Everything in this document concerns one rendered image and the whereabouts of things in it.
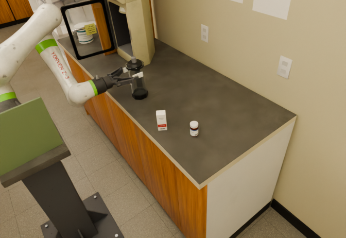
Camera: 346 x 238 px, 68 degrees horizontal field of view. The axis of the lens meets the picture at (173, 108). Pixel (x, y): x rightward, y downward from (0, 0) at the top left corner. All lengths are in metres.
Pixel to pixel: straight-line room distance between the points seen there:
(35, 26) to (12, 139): 0.54
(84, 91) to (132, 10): 0.66
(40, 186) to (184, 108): 0.89
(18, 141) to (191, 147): 0.81
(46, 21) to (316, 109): 1.43
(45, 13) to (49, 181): 0.88
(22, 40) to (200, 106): 0.95
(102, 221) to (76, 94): 1.14
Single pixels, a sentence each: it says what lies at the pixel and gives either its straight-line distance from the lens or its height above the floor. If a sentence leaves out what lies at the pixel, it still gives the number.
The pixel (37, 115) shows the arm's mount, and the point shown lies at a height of 1.16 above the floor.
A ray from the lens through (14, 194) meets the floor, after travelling 2.74.
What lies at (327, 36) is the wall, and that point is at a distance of 1.36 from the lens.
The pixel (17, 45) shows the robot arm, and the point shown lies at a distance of 1.35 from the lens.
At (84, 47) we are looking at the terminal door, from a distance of 2.10.
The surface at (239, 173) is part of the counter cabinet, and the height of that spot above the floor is 0.79.
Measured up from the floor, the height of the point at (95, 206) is 0.02.
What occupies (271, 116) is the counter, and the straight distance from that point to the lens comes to 1.51.
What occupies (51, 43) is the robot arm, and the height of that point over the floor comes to 1.32.
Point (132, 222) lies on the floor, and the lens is 2.18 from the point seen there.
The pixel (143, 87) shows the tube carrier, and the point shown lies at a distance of 1.59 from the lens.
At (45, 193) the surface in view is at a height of 0.67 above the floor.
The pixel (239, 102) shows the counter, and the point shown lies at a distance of 1.57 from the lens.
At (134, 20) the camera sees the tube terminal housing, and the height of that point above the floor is 1.29.
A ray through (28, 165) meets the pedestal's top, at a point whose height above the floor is 0.94.
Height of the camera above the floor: 1.89
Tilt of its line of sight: 39 degrees down
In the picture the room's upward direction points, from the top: 5 degrees counter-clockwise
